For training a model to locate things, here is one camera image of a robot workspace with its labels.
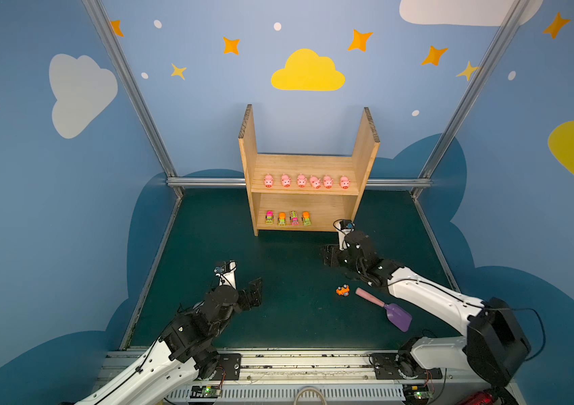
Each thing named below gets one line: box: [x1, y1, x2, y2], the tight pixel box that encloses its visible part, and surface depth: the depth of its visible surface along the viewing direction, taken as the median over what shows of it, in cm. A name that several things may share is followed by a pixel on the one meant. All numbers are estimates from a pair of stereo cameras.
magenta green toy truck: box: [290, 210, 300, 227], surface depth 103 cm
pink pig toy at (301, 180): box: [296, 172, 308, 189], surface depth 86 cm
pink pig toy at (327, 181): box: [323, 174, 335, 189], surface depth 86 cm
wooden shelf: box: [238, 103, 381, 237], surface depth 93 cm
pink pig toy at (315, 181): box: [309, 175, 321, 189], surface depth 85 cm
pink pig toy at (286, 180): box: [281, 173, 292, 189], surface depth 86 cm
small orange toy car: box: [335, 283, 351, 297], surface depth 90 cm
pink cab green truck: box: [265, 210, 275, 225], surface depth 103 cm
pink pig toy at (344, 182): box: [340, 175, 352, 190], surface depth 86 cm
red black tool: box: [456, 386, 520, 405], surface depth 70 cm
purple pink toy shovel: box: [355, 287, 413, 333], surface depth 86 cm
